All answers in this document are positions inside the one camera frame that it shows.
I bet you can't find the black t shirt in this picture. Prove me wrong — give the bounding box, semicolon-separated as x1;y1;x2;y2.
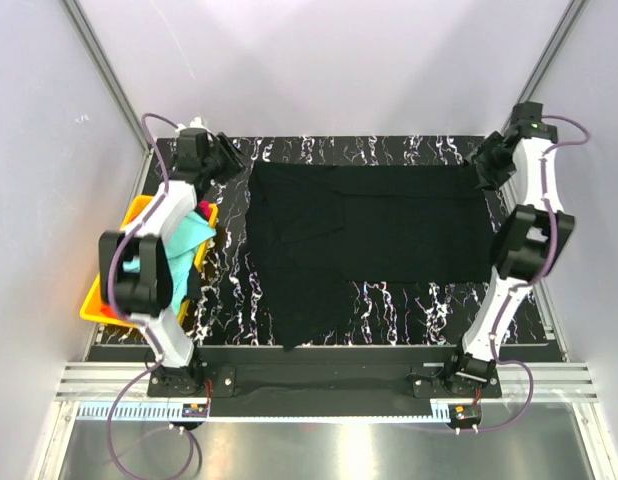
243;160;496;352

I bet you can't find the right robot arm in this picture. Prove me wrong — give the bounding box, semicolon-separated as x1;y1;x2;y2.
440;101;575;397

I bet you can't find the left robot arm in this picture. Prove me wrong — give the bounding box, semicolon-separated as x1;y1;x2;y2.
98;127;243;396

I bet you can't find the magenta t shirt in bin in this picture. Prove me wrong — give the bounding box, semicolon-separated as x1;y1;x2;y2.
195;200;212;221

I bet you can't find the teal t shirt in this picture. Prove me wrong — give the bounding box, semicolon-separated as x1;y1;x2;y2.
119;209;218;321

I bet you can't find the black marble pattern mat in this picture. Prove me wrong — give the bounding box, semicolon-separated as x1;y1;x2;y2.
91;135;553;347

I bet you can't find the orange t shirt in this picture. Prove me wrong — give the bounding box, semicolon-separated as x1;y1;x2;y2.
100;305;116;318

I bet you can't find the yellow plastic bin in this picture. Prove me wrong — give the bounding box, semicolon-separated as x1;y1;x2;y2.
80;195;219;328

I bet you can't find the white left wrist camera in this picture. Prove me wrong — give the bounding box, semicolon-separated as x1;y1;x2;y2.
176;117;209;132

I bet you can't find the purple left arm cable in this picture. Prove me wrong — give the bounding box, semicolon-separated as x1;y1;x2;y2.
104;113;205;476

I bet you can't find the aluminium frame rail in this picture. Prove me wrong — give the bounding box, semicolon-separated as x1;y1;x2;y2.
59;0;149;152

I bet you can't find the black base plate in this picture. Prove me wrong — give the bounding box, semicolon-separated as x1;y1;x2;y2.
79;342;562;412

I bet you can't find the white cable duct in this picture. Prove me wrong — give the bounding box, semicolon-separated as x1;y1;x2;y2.
76;400;482;424

